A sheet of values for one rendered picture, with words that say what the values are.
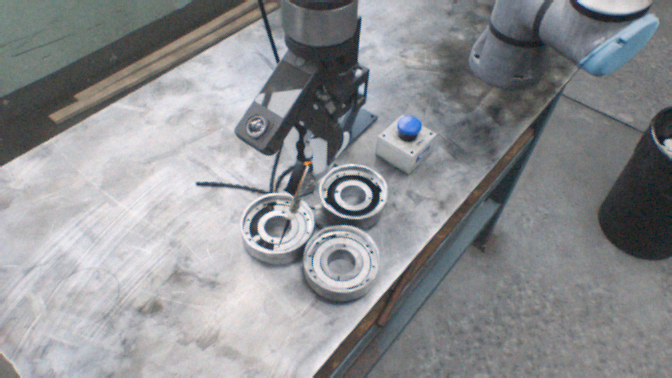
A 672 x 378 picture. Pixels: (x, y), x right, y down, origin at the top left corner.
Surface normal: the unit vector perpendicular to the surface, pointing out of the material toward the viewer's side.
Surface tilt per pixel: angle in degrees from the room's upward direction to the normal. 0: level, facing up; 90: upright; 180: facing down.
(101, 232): 0
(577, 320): 0
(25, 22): 90
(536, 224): 0
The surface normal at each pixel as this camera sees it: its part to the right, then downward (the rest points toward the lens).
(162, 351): 0.04, -0.63
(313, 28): -0.18, 0.75
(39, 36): 0.77, 0.52
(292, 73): -0.28, -0.23
